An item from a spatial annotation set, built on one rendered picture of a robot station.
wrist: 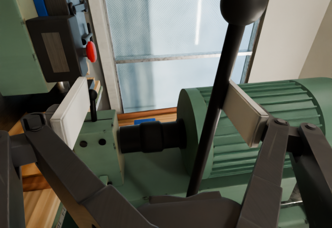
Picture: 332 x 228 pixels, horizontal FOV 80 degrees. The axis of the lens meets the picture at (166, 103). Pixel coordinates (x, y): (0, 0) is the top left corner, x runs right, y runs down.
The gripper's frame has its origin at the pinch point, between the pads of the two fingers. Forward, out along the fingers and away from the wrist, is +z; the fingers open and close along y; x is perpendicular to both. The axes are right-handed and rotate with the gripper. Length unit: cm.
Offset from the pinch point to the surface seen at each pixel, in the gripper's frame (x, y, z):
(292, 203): -29.9, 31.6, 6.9
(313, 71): -47, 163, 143
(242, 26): 6.6, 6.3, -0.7
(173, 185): -24.1, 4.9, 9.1
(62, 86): -6.2, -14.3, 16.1
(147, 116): -96, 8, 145
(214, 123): -2.7, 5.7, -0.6
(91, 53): 0.5, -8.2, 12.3
